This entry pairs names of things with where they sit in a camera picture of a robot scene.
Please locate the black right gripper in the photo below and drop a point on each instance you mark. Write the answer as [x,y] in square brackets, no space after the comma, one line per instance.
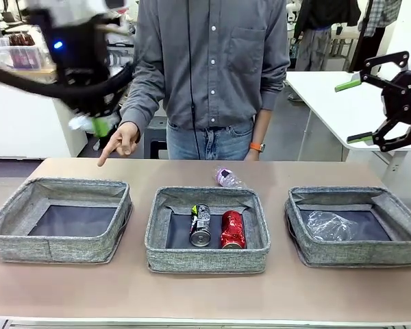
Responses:
[404,99]

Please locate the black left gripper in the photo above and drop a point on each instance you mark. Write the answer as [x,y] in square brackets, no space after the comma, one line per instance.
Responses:
[75,44]

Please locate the black soda can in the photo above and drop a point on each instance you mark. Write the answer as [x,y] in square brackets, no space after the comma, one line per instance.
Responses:
[200,226]

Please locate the crushed red can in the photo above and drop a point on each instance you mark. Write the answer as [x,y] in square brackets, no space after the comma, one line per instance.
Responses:
[233,228]

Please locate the person's left forearm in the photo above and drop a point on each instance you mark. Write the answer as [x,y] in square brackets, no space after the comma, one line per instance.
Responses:
[263,127]

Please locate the person's right forearm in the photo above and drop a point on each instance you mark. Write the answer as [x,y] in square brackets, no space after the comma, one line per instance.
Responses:
[144,99]

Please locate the person's right hand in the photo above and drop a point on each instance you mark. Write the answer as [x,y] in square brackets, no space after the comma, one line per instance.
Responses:
[125,137]

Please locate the person's left hand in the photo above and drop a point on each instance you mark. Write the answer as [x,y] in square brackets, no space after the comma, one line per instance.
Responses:
[253,156]

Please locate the white table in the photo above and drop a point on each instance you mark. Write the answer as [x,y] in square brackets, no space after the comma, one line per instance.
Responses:
[322,96]

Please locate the gray metal stool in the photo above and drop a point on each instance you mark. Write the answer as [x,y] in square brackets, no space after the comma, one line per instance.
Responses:
[155,137]

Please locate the background person in dark jacket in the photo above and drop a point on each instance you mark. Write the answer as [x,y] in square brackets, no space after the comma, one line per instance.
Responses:
[315,20]

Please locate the clear plastic storage box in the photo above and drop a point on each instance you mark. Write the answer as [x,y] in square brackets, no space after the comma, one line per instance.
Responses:
[17,55]

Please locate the pack of brown bottles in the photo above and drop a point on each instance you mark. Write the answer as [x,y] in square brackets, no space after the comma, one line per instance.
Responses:
[20,39]

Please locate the orange wrist watch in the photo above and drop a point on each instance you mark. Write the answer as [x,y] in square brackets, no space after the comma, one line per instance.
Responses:
[257,147]

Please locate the person in gray shirt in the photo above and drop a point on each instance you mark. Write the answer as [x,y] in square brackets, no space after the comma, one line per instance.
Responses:
[219,68]

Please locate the crushed bottle with purple label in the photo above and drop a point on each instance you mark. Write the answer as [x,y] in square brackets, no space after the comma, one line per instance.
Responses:
[226,177]

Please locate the gray fabric basket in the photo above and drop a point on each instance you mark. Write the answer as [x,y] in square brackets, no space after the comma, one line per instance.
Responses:
[205,260]
[75,248]
[356,253]

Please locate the aluminium table frame rail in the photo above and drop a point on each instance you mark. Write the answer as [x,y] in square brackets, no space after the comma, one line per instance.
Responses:
[205,325]

